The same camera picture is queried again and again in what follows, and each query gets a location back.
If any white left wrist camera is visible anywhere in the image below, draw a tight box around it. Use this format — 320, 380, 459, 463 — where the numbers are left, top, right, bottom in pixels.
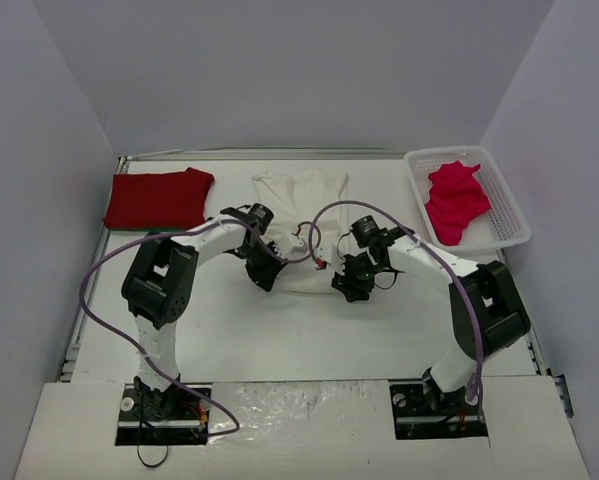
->
274, 226, 310, 264

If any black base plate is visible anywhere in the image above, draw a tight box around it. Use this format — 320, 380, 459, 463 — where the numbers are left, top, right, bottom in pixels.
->
389, 381, 488, 441
115, 385, 211, 446

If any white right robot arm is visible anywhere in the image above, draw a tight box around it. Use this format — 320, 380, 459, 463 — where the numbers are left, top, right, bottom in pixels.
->
319, 215, 531, 413

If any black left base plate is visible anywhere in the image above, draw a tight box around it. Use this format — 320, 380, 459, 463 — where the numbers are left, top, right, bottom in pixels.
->
115, 385, 211, 446

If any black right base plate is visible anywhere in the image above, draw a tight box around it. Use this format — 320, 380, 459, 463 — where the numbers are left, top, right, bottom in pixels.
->
389, 381, 488, 441

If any white t shirt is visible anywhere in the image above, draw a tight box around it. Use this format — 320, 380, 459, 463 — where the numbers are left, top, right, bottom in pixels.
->
252, 168, 348, 295

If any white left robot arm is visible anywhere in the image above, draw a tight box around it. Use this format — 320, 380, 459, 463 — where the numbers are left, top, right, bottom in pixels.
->
121, 203, 284, 418

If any pink t shirt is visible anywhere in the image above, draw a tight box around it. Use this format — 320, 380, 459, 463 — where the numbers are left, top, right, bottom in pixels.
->
425, 161, 491, 246

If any black cable loop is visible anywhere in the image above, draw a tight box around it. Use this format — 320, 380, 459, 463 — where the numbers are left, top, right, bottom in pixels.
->
137, 442, 170, 470

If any white plastic basket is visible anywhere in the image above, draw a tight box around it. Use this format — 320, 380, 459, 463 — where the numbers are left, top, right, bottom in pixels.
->
403, 146, 531, 254

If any folded red t shirt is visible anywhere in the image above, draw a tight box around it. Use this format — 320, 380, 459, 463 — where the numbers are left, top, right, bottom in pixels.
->
103, 168, 215, 231

